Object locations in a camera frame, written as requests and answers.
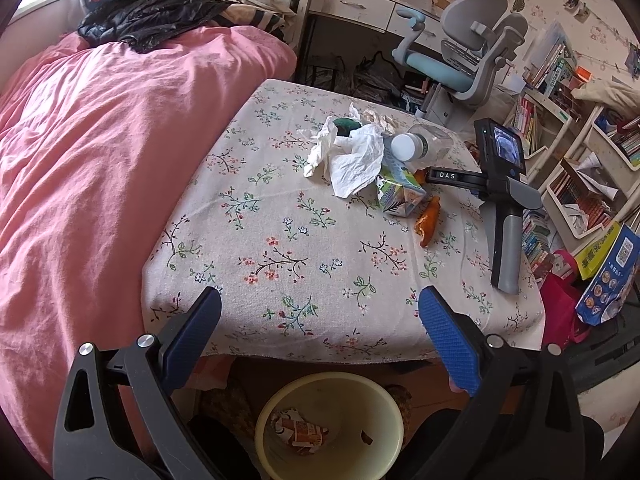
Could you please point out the pink bag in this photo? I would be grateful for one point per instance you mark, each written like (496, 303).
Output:
(557, 300)

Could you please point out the brown fuzzy cloth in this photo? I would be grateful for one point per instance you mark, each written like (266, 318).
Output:
(225, 410)

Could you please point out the large orange peel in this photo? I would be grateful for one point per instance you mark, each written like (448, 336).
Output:
(429, 220)

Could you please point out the striped cloth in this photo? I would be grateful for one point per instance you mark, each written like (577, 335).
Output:
(260, 20)

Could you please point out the white desk with drawers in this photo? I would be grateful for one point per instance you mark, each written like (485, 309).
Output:
(350, 2)

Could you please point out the black puffer jacket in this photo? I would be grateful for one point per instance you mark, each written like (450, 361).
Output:
(150, 17)

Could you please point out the crumpled beige wrapper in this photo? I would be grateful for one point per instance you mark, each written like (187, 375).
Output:
(377, 120)

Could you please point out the yellow box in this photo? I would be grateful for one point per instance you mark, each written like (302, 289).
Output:
(595, 255)

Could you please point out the crumpled plastic bags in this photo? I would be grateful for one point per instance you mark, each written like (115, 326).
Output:
(380, 85)

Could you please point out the blue printed box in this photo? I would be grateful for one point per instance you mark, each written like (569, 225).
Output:
(612, 280)

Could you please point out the pink blanket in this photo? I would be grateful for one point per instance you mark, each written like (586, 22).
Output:
(100, 160)

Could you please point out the crumpled printed wrapper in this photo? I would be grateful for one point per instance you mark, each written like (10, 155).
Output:
(300, 432)

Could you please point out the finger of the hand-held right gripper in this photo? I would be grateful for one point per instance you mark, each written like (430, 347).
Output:
(450, 175)

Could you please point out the green snack wrapper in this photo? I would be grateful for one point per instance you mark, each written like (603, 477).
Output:
(345, 127)

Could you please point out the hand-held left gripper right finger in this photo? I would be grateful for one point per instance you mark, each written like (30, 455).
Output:
(450, 340)

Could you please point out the white crumpled tissue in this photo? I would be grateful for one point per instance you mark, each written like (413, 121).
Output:
(320, 147)
(355, 165)

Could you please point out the green and white drink carton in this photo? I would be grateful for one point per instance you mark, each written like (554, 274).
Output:
(397, 192)

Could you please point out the white bookshelf with books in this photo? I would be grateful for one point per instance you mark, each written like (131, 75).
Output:
(565, 185)

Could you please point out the clear plastic bottle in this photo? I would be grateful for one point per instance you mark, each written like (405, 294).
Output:
(406, 146)

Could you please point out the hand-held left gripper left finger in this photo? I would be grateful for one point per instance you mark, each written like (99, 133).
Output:
(195, 330)

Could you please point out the small orange peel piece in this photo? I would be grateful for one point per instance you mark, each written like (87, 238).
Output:
(420, 176)

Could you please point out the stack of books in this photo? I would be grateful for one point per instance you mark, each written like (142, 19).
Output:
(537, 242)

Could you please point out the grey and blue desk chair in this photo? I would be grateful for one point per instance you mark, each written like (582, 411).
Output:
(465, 25)

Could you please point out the yellow waste bin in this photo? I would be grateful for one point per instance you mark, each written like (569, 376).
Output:
(350, 405)

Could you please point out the floral tablecloth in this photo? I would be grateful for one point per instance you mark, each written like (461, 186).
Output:
(300, 270)

